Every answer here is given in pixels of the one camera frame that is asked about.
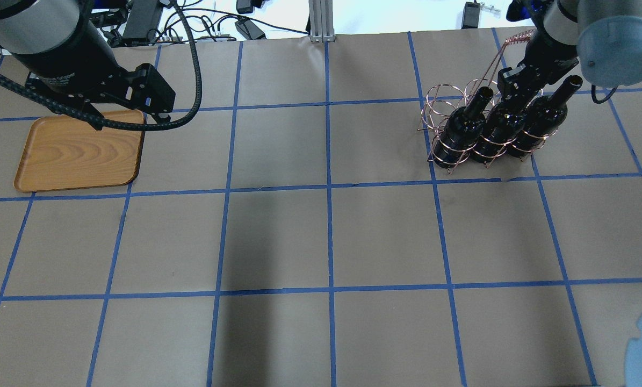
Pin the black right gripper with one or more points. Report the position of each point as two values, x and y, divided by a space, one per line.
550 55

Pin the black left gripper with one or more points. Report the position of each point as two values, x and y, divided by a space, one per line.
74 60

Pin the dark wine bottle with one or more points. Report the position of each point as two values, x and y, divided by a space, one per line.
464 126
543 118
502 126

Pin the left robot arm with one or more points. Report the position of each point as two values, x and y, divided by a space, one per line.
71 65

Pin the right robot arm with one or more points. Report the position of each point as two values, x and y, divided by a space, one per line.
604 38

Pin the wooden tray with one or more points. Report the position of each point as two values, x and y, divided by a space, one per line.
62 153

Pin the black box device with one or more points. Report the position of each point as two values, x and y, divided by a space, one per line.
142 21

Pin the black power adapter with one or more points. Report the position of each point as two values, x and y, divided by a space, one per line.
470 17

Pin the black power brick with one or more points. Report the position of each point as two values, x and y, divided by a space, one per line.
249 30

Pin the copper wire bottle basket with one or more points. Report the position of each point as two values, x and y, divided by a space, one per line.
442 99

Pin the aluminium frame post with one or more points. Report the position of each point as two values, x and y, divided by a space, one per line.
321 21

